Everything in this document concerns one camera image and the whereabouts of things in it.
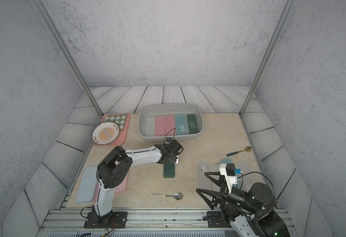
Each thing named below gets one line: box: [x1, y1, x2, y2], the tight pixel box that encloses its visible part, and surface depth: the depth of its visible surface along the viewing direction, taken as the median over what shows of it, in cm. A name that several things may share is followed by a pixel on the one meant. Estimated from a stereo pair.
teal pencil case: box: [220, 158, 234, 164], surface depth 96 cm
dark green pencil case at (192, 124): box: [186, 113, 199, 135], surface depth 115 cm
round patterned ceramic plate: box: [91, 121, 121, 146], surface depth 110 cm
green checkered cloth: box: [102, 113, 127, 131], surface depth 121 cm
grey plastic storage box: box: [137, 102, 204, 140], surface depth 118 cm
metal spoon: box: [150, 192, 183, 201], surface depth 82 cm
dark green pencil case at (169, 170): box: [163, 162, 175, 179], surface depth 89 cm
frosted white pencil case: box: [144, 116, 156, 137], surface depth 113 cm
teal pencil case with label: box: [174, 114, 187, 136], surface depth 113 cm
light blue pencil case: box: [75, 164, 98, 203], surface depth 84 cm
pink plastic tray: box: [93, 113, 131, 146], surface depth 111 cm
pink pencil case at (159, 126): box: [154, 115, 166, 137], surface depth 113 cm
